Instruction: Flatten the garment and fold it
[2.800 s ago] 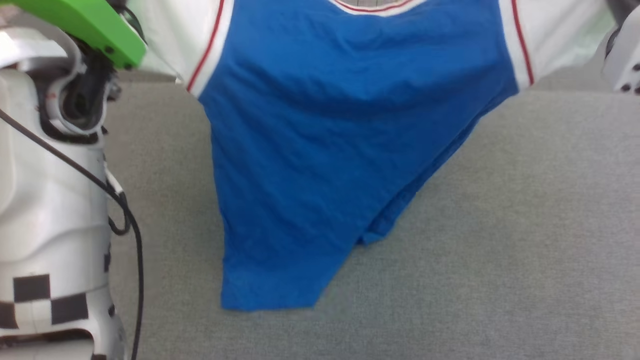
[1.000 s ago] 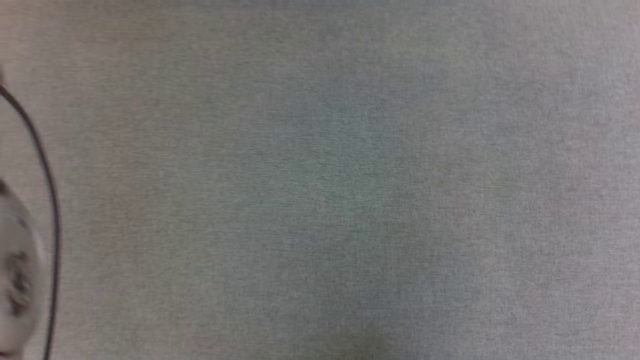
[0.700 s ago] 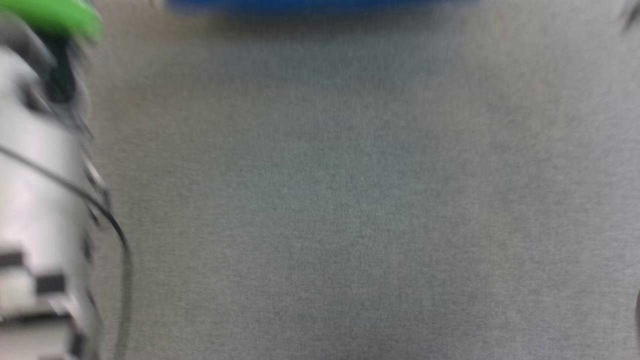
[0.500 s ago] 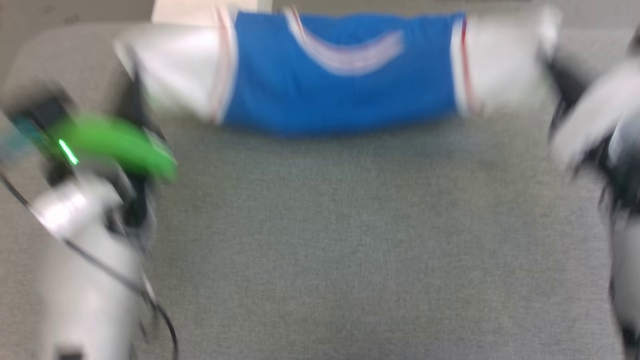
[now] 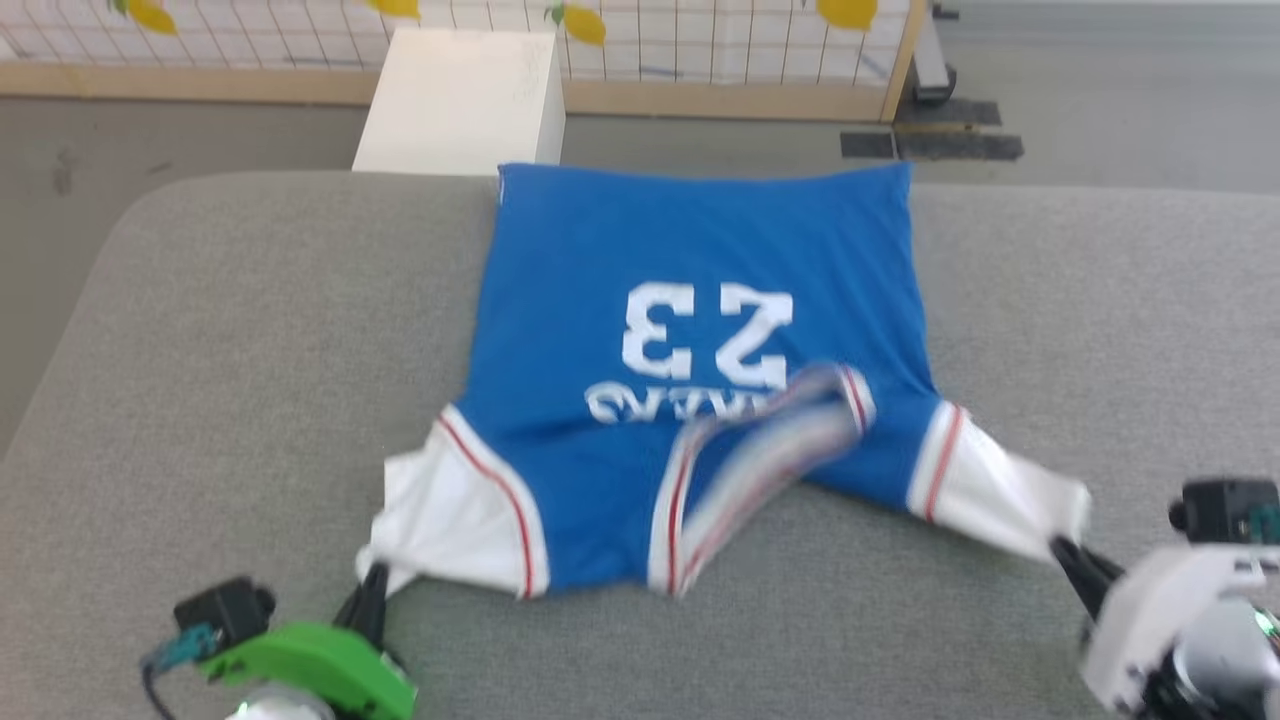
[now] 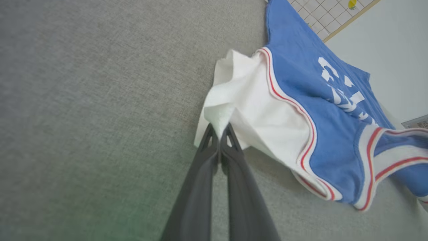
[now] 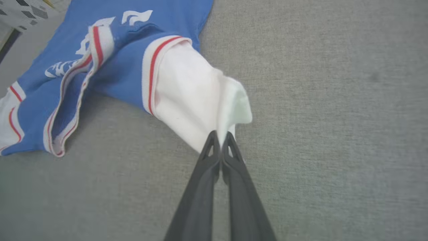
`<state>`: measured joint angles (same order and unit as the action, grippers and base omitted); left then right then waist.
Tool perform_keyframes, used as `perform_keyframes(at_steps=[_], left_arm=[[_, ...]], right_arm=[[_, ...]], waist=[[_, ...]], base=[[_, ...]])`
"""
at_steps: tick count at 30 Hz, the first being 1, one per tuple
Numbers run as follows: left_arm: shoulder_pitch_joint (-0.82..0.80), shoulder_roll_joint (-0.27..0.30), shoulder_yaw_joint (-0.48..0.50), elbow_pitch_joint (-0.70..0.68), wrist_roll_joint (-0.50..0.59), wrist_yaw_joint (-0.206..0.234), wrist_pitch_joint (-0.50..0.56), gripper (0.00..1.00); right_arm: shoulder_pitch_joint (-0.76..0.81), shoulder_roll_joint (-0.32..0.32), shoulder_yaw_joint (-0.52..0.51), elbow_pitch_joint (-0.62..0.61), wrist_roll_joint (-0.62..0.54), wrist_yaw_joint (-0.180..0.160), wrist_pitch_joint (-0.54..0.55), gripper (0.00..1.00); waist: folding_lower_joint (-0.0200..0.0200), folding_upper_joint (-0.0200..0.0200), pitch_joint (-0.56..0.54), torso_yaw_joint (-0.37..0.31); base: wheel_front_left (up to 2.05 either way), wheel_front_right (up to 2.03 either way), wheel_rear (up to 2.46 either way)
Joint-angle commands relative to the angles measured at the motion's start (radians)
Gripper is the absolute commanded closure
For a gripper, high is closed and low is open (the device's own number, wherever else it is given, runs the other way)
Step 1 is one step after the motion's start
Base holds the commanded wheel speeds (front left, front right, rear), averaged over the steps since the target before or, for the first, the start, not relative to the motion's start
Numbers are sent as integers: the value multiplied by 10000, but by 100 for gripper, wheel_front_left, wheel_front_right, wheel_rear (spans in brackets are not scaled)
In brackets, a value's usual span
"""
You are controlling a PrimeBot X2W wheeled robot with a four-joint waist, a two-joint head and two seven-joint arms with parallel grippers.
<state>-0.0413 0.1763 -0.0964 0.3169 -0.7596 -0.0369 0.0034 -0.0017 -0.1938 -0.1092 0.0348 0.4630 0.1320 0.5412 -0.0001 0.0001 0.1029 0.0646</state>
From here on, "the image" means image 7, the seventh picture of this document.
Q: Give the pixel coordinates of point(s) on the white sheet with grey squares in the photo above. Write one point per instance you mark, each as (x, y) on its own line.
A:
(20, 13)

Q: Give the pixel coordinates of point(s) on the blue white red-striped shirt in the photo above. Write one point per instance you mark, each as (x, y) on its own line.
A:
(127, 73)

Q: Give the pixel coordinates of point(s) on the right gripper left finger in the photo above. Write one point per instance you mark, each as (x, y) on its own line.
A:
(197, 201)

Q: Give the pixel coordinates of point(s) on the grey fabric sofa seat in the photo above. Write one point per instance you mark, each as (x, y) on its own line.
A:
(334, 134)

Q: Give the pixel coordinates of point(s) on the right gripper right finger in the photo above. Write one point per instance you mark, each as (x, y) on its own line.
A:
(244, 207)

